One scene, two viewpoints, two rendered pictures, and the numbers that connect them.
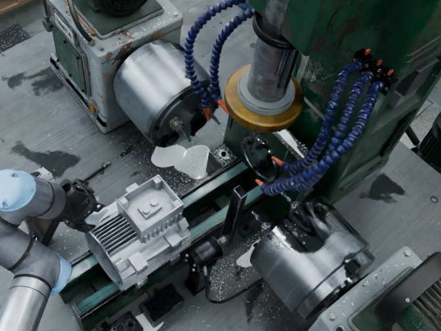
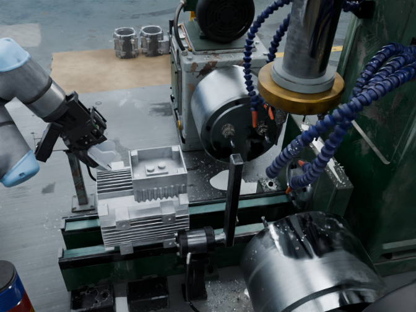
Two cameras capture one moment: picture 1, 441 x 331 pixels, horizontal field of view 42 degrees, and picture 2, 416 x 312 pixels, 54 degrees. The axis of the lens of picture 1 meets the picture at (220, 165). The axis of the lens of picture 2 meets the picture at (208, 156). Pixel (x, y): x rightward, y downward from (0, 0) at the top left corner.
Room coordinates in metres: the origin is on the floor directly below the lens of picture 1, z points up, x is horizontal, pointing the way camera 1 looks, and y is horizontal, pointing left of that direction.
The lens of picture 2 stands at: (0.12, -0.35, 1.75)
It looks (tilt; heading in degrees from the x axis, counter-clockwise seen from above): 40 degrees down; 35
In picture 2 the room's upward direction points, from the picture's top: 3 degrees clockwise
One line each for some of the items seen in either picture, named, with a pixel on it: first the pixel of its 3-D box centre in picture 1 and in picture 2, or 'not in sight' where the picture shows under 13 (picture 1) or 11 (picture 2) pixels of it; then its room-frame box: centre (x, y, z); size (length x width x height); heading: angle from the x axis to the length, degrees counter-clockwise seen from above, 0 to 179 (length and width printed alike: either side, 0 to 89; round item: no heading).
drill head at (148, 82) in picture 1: (157, 83); (231, 105); (1.06, 0.23, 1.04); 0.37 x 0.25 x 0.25; 48
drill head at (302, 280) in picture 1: (319, 265); (317, 299); (0.61, -0.29, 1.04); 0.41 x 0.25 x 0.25; 48
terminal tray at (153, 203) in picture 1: (149, 209); (157, 173); (0.63, 0.14, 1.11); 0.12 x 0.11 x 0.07; 139
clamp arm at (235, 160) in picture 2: (232, 218); (231, 204); (0.64, -0.05, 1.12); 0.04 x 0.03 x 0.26; 138
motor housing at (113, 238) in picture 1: (136, 235); (142, 203); (0.60, 0.17, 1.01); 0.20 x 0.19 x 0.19; 139
